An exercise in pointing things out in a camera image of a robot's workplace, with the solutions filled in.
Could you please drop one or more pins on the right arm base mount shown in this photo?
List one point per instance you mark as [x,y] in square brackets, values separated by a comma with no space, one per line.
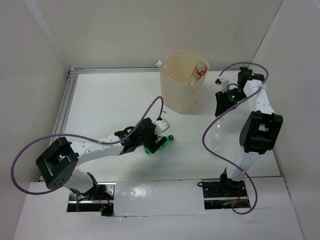
[224,193]

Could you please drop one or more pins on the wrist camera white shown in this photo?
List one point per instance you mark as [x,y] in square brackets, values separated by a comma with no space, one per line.
[161,126]
[223,83]

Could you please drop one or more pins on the clear bottle blue-white cap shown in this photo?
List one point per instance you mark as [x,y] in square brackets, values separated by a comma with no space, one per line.
[217,137]

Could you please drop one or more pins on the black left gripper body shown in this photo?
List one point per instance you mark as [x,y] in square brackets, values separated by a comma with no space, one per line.
[142,141]

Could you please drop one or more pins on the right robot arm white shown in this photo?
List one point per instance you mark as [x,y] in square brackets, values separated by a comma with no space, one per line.
[262,127]

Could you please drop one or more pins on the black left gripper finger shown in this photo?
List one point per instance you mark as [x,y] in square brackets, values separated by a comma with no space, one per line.
[159,143]
[151,148]

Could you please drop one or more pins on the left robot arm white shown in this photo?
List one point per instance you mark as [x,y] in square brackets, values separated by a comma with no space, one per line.
[58,164]

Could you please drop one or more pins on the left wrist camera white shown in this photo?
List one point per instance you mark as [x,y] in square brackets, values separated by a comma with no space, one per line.
[161,126]

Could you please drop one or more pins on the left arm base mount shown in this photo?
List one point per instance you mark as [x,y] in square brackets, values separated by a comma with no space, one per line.
[102,202]

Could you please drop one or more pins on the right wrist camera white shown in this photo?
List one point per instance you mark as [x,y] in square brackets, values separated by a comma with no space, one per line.
[223,83]

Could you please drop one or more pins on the beige plastic bin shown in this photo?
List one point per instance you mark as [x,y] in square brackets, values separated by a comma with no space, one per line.
[176,95]

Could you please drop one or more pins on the red cap label bottle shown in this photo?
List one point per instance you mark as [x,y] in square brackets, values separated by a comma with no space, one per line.
[198,72]

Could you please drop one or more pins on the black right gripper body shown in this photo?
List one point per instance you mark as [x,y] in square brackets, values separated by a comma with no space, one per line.
[235,96]

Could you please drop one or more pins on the green plastic bottle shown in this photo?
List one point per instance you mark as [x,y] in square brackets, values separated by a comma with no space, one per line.
[170,138]

